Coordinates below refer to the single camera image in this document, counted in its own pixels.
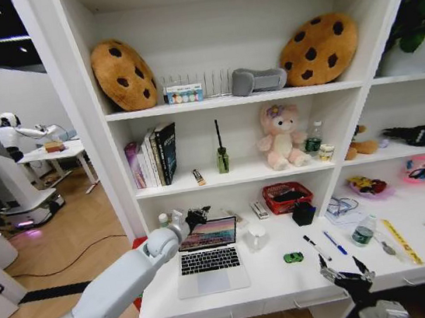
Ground black book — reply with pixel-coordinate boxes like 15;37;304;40
152;121;184;188

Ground brown box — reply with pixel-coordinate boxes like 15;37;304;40
43;138;68;155

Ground green toy car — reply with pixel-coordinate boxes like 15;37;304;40
282;250;305;266

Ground white office table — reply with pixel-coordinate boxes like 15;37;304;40
16;136;103;204

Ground black floor cable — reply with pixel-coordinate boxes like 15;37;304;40
5;231;134;281

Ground green reed diffuser bottle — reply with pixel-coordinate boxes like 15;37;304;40
211;117;232;176

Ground small white bottle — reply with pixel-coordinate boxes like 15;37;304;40
157;211;172;230

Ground green label water bottle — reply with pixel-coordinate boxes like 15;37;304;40
301;119;329;158
347;213;382;249

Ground black floor cable cover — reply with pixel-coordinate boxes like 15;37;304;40
15;280;95;306

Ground pink ring toy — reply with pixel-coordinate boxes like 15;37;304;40
399;154;425;187

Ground yellow ruler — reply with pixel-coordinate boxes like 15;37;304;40
380;214;425;271

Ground white book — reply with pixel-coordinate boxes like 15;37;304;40
139;129;162;190
134;137;155;190

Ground brown plush toy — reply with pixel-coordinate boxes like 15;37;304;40
341;122;382;162

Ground white humanoid robot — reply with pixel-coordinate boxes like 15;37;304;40
0;105;64;165

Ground red mesh basket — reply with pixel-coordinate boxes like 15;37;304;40
260;178;316;218

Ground yellow black toy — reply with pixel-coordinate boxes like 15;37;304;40
347;173;374;194

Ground small white carton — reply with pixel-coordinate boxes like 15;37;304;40
249;199;270;222

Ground clear plastic packet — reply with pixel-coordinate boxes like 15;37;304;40
221;205;251;232

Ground grey neck pillow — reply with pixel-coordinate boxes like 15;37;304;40
228;61;291;99

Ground black marker pen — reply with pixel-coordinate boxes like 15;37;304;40
302;232;333;266

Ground purple plate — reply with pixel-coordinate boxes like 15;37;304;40
347;173;397;204

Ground clear wire file rack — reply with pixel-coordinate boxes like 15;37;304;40
158;66;235;106

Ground tan spine book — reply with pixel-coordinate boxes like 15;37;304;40
147;129;168;188

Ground dark red toy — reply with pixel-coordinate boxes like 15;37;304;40
369;177;390;193

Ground white shelf desk unit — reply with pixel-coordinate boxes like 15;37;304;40
11;0;425;318

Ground black item in basket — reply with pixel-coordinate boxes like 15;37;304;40
271;189;305;204

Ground blue pen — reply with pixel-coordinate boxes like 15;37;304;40
322;227;349;258

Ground small brown snack bar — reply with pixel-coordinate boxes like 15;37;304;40
191;167;207;187

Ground clear safety glasses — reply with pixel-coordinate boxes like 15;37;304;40
323;193;368;228

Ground pink plush bunny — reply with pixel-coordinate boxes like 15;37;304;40
250;99;314;174

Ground black plush toy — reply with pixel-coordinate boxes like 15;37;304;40
381;122;425;153

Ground black pen holder box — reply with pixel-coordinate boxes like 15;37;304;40
289;198;318;229

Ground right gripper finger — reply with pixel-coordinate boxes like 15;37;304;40
351;253;377;283
317;251;342;285

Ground small white jar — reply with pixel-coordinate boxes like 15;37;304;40
316;142;336;164

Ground brown cookie plush pillow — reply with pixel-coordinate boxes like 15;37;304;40
274;9;366;90
88;33;161;117

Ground white mug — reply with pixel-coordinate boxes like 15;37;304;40
242;222;270;254

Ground colourful card box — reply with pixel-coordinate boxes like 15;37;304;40
162;81;206;107

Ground white plant pot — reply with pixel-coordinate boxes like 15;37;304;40
371;32;425;80

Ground silver laptop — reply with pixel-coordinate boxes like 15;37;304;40
168;214;253;301

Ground purple book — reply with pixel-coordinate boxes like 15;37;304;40
123;139;148;192

